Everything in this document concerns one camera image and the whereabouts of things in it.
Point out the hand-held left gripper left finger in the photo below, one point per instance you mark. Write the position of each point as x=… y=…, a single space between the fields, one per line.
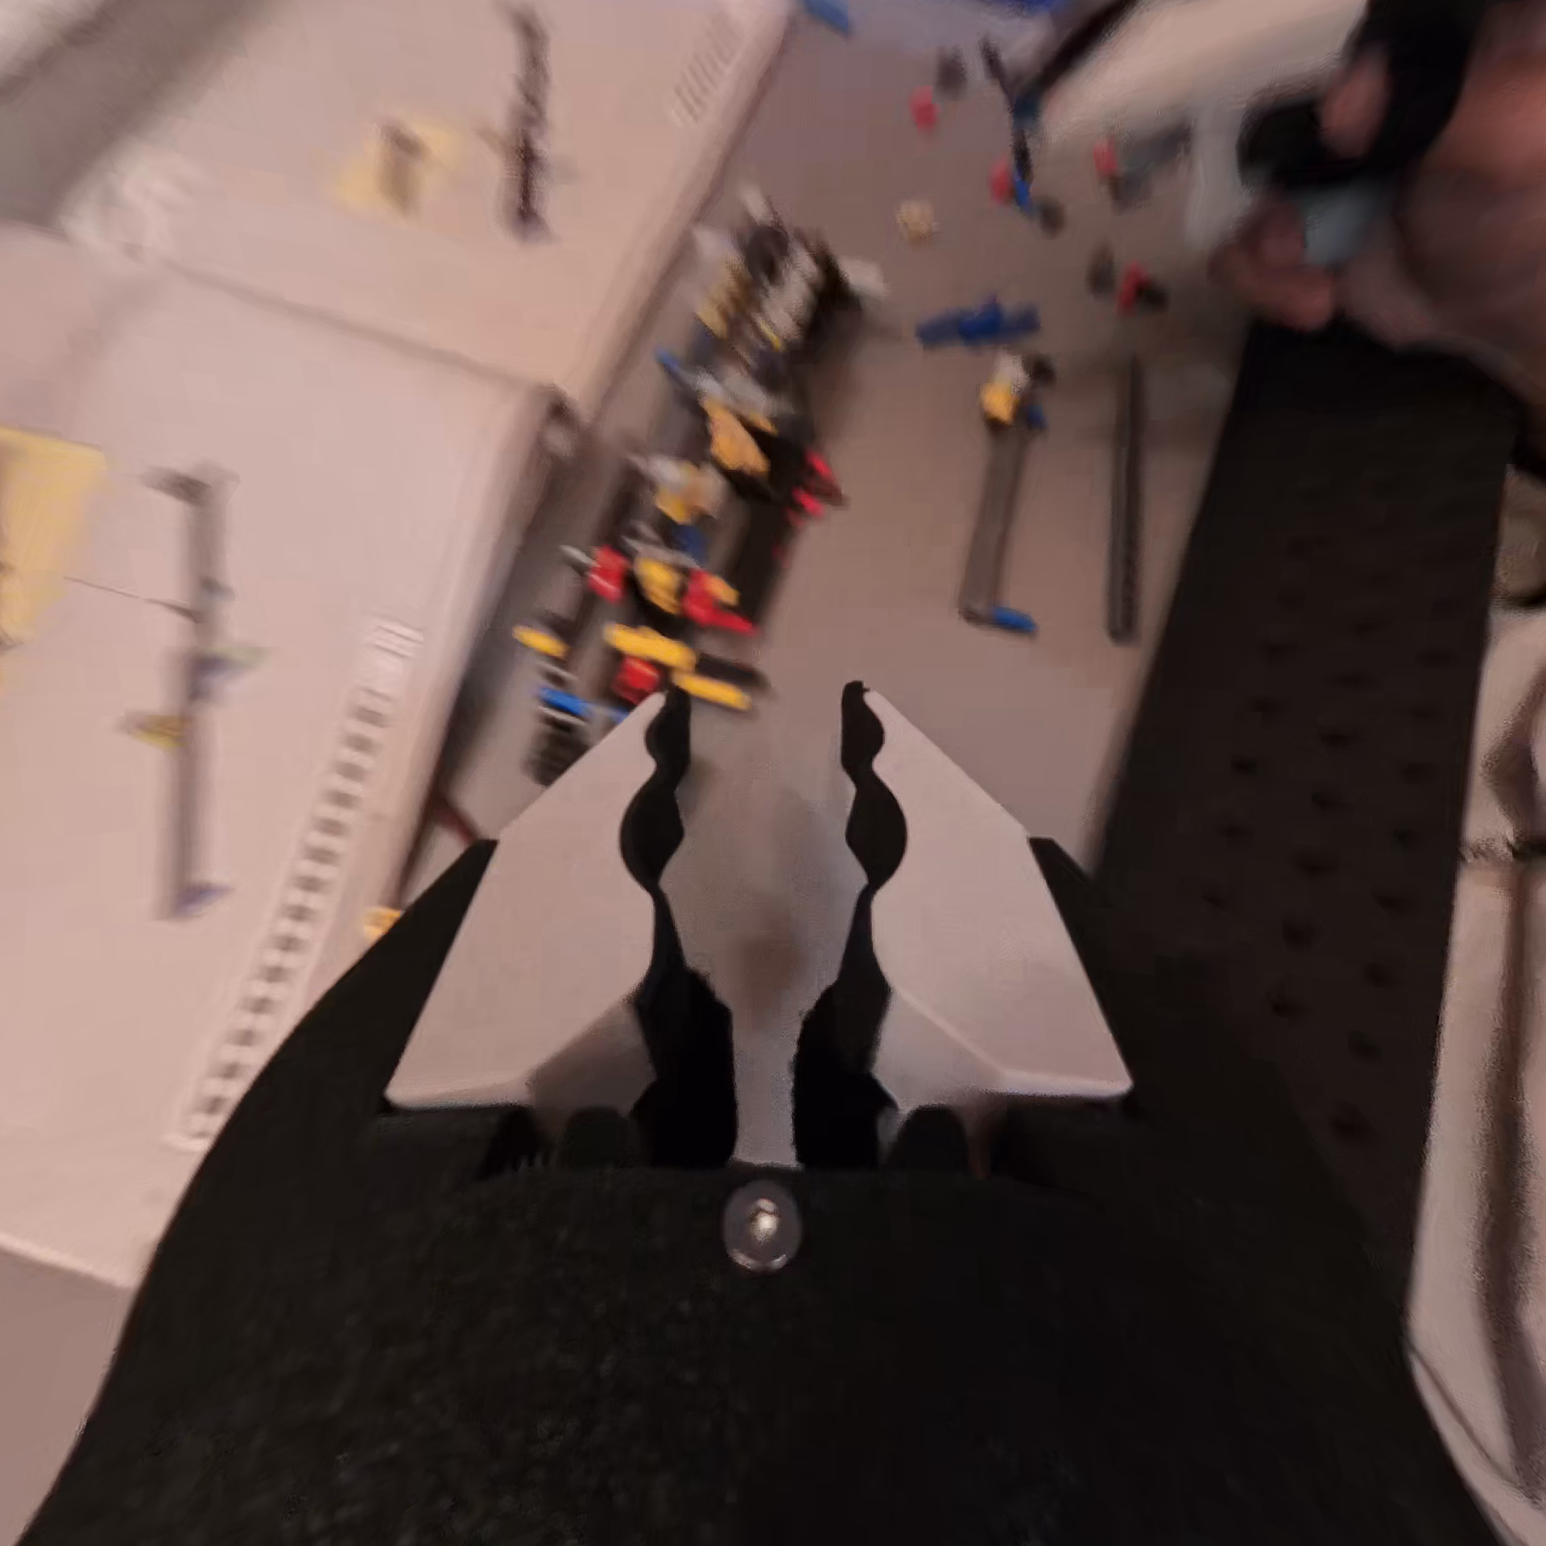
x=533 y=965

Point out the tan toy pin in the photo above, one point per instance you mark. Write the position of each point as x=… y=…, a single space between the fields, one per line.
x=918 y=220

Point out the long blue toy pin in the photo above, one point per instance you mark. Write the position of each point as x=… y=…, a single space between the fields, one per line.
x=827 y=11

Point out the yellow toy liftarm grey bush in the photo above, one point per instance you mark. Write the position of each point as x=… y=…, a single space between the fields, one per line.
x=1003 y=392

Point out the person's right hand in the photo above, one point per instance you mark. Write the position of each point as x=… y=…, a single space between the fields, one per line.
x=1474 y=244

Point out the red toy bush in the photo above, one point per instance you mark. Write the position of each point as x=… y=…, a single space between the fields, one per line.
x=1105 y=156
x=925 y=108
x=1000 y=181
x=1138 y=290

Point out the grey building instruction booklet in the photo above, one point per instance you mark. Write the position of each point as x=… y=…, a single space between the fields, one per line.
x=365 y=482

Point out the toy car chassis assembly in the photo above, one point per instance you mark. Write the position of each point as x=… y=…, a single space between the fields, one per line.
x=701 y=509

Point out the yellow toy connector piece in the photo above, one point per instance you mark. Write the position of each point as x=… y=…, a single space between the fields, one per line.
x=379 y=925

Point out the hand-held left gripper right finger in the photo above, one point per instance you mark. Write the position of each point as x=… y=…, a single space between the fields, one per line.
x=990 y=965

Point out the black long holed toy beam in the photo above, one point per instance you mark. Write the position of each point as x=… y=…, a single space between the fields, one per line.
x=1127 y=509

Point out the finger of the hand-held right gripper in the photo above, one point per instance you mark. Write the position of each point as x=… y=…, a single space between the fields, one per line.
x=1184 y=62

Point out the dark grey long toy beam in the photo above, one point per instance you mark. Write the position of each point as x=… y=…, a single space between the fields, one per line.
x=998 y=543

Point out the black perforated panel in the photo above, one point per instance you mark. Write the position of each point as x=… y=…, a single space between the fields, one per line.
x=1306 y=723

